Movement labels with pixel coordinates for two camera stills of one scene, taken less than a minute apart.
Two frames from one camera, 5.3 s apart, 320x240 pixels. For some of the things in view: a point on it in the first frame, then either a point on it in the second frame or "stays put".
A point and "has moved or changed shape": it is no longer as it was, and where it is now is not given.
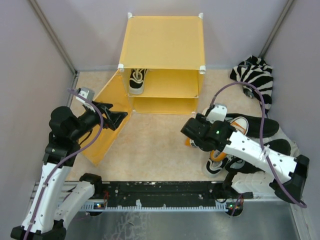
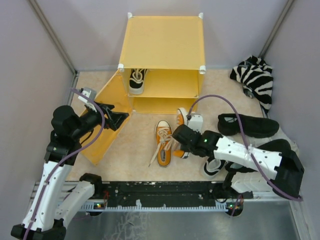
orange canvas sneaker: [241, 124] -> [181, 119]
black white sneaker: [216, 169] stays put
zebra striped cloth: [255, 70] stays put
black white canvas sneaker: [136, 86] stays put
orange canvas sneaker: [190, 142] has moved or changed shape
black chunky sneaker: [255, 122] stays put
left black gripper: [115, 117] stays put
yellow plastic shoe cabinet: [162, 56] stays put
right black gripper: [202, 118] -> [185, 147]
